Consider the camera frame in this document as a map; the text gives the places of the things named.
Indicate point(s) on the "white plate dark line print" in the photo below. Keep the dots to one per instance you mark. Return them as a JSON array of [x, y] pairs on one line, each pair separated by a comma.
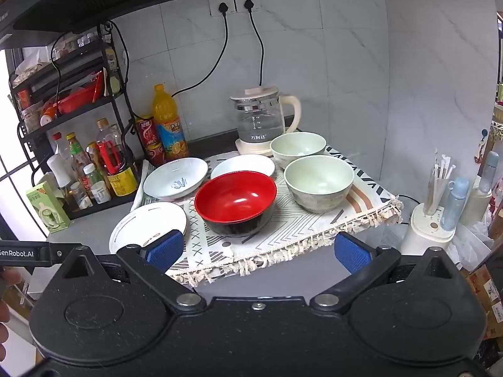
[[145, 220]]

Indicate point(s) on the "patterned fringed cloth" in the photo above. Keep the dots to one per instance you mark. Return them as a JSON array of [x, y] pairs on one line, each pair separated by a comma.
[[298, 224]]

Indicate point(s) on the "person's left hand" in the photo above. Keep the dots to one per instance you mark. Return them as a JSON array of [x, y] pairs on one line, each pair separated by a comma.
[[10, 275]]

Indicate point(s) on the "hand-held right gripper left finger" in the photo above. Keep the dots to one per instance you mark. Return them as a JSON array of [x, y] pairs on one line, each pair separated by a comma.
[[167, 249]]

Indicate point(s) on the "green label bottle yellow cap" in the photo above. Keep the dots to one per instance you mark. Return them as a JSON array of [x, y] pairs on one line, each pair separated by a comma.
[[76, 153]]

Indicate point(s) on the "small clear jar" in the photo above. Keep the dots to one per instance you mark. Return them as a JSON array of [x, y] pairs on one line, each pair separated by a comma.
[[80, 196]]

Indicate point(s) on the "white capped bottle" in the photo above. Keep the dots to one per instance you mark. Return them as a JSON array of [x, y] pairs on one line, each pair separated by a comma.
[[59, 169]]

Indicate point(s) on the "oil bottle yellow label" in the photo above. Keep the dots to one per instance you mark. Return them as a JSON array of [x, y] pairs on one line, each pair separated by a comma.
[[123, 182]]

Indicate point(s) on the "green cardboard box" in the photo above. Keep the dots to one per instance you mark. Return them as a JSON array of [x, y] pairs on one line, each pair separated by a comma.
[[45, 208]]

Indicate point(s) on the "black metal rack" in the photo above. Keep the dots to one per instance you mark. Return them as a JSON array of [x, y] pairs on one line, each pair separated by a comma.
[[66, 63]]

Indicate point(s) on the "brown cardboard box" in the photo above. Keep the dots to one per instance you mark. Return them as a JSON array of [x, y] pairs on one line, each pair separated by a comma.
[[485, 294]]

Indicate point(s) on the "light blue bottle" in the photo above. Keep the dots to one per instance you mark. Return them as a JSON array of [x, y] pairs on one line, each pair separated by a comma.
[[456, 204]]

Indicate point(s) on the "white plate blue lettering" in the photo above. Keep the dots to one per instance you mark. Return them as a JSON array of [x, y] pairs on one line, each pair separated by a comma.
[[243, 163]]

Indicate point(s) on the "white plate rolling pin print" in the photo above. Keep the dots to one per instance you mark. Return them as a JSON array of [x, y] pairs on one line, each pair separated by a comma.
[[173, 176]]

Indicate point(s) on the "red capped bottle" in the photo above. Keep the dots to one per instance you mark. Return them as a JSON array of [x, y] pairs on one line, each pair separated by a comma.
[[61, 149]]

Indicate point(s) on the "cream bottle grey top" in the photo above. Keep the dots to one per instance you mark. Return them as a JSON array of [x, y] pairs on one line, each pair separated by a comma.
[[477, 204]]

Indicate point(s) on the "red and black bowl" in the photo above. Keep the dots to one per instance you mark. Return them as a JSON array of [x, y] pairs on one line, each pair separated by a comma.
[[235, 200]]

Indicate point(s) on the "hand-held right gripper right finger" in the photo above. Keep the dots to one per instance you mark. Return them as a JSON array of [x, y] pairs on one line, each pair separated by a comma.
[[351, 253]]

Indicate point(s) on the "bundle of wrapped chopsticks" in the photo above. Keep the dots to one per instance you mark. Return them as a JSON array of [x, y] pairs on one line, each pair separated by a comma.
[[438, 184]]

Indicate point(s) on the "orange juice bottle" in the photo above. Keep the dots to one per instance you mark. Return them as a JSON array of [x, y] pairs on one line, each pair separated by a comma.
[[167, 114]]

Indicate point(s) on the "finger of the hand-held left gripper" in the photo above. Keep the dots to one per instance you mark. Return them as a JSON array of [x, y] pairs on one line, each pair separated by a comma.
[[66, 252]]

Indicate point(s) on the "cream kettle base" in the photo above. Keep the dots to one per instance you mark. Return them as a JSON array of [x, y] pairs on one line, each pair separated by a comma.
[[251, 148]]

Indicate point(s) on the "cream chopstick holder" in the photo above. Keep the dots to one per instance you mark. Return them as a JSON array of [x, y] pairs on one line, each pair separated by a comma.
[[426, 235]]

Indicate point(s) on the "pale green bowl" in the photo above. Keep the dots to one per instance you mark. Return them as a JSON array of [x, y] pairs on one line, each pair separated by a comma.
[[318, 180], [298, 147]]

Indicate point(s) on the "red drink can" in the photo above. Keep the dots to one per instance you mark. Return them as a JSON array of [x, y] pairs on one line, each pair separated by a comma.
[[155, 155], [147, 133]]

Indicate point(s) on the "red plastic basin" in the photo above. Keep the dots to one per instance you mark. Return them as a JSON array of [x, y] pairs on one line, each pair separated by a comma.
[[74, 100]]

